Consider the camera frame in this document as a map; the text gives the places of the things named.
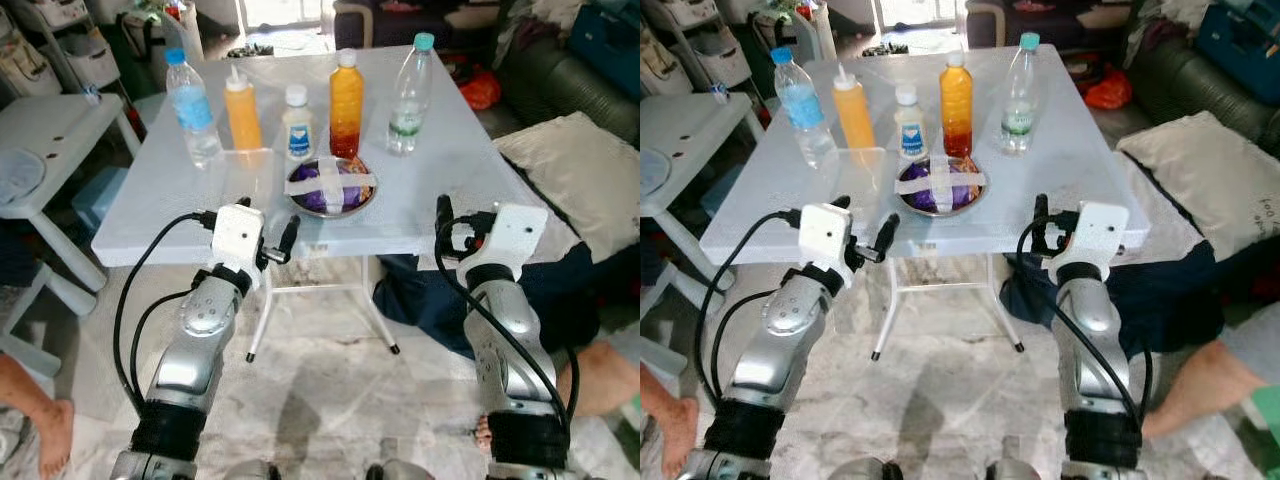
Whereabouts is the purple snack pack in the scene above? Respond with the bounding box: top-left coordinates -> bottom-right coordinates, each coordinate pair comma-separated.
298,162 -> 367,213
908,162 -> 977,213

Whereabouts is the round metal bowl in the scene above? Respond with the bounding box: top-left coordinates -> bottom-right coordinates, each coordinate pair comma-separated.
895,155 -> 989,218
285,155 -> 379,218

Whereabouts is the white tape cross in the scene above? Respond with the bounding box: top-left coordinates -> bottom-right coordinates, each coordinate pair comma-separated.
897,157 -> 988,209
287,157 -> 378,209

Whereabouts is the clear plastic container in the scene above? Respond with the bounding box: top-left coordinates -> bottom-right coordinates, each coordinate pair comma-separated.
840,148 -> 889,201
222,148 -> 274,201

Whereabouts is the white folding table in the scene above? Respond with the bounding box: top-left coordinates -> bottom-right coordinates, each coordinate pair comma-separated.
698,45 -> 1151,363
90,45 -> 581,363

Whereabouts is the dark navy fabric bundle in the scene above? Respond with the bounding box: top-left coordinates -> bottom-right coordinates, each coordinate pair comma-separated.
375,243 -> 641,358
1000,240 -> 1241,358

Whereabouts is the orange squeeze sauce bottle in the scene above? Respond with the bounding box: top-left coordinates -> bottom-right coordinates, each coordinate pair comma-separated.
223,65 -> 264,151
832,68 -> 876,151

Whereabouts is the small white sauce bottle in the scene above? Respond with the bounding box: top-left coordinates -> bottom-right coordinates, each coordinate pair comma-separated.
282,85 -> 315,161
893,85 -> 929,161

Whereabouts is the blue label water bottle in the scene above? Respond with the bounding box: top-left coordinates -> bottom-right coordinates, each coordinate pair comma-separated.
770,47 -> 836,169
165,48 -> 223,169

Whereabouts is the clear bottle green cap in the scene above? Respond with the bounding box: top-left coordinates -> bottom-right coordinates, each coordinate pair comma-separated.
1000,32 -> 1041,156
388,32 -> 437,156

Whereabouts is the blue plastic stool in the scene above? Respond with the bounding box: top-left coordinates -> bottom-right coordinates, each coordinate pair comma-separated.
72,165 -> 131,236
700,163 -> 743,218

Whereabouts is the beige pillow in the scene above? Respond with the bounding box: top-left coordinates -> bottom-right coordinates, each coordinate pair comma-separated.
1115,110 -> 1280,263
493,112 -> 641,263

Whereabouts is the orange red plastic bag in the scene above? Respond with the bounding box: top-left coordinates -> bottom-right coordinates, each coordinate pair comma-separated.
455,65 -> 503,111
1083,65 -> 1134,111

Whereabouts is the orange juice bottle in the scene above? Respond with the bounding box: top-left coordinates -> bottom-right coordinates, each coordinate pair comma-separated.
939,50 -> 974,158
329,50 -> 365,159

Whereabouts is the dark green sofa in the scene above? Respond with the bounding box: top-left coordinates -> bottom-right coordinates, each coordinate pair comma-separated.
495,0 -> 641,146
1125,0 -> 1280,133

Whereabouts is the white plastic side table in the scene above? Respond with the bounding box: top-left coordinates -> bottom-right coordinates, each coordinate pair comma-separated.
0,95 -> 141,381
640,92 -> 746,376

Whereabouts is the grey blue plate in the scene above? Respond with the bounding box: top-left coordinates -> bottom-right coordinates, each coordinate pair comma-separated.
640,148 -> 671,196
0,148 -> 41,206

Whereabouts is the person's bare bent leg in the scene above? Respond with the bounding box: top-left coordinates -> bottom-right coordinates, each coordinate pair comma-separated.
478,340 -> 641,451
1140,335 -> 1263,441

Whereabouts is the white storage rack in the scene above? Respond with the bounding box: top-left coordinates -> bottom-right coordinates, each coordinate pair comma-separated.
0,0 -> 131,98
640,0 -> 756,93

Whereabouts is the silver left robot leg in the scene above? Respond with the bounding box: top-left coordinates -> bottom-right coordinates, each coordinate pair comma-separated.
850,458 -> 906,480

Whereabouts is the blue bag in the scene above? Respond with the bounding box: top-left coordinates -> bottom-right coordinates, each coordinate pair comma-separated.
568,0 -> 641,71
1195,0 -> 1280,78

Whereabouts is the person's bare foot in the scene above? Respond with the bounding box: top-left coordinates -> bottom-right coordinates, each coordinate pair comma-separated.
0,352 -> 76,479
640,365 -> 701,479

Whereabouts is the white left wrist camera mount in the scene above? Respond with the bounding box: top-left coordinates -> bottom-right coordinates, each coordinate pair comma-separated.
797,203 -> 854,289
211,204 -> 267,291

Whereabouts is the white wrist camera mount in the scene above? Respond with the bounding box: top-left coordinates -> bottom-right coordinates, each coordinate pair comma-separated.
457,204 -> 549,286
211,204 -> 267,291
797,203 -> 854,289
1047,202 -> 1129,283

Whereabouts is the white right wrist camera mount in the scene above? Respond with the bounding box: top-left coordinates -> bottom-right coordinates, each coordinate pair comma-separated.
1047,202 -> 1129,283
457,204 -> 549,286

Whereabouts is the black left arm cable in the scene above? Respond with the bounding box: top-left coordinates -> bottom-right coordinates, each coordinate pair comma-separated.
709,290 -> 779,403
128,290 -> 199,403

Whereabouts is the black left wrist camera cable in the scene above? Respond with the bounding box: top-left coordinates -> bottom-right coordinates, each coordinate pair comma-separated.
695,208 -> 803,411
112,210 -> 219,419

